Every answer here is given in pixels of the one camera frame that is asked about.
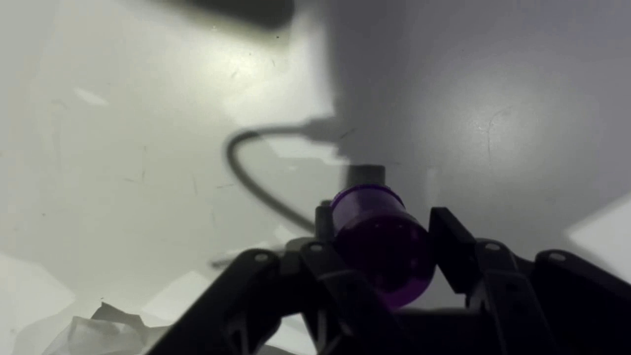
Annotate purple plastic cylinder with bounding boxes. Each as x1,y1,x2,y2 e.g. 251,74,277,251
330,186,435,311

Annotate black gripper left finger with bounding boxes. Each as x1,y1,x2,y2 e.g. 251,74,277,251
147,202,413,355

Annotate white plastic bag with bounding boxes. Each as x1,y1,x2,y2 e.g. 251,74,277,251
0,253,297,355

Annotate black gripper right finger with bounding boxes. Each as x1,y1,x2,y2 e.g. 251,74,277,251
429,208,631,355

